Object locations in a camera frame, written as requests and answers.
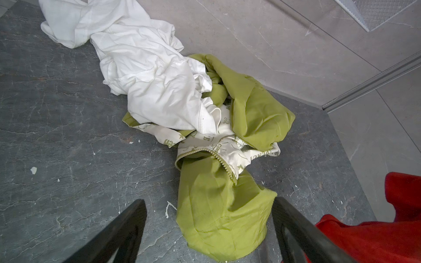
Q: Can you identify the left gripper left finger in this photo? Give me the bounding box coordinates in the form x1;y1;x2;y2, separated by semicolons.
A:
65;199;148;263

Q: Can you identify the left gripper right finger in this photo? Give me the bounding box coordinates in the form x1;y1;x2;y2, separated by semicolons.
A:
271;197;356;263

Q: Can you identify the red cloth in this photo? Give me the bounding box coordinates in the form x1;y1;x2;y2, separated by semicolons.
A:
316;172;421;263

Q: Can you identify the green patterned cloth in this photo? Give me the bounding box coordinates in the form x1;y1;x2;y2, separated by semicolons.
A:
123;54;296;262

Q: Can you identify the white cloth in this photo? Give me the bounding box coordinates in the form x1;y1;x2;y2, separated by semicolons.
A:
39;1;219;135

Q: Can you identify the aluminium frame profile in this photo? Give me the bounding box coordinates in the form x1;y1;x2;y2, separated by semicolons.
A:
322;52;421;113

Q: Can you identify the white wire mesh basket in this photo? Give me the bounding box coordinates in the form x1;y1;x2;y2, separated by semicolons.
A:
335;0;417;32

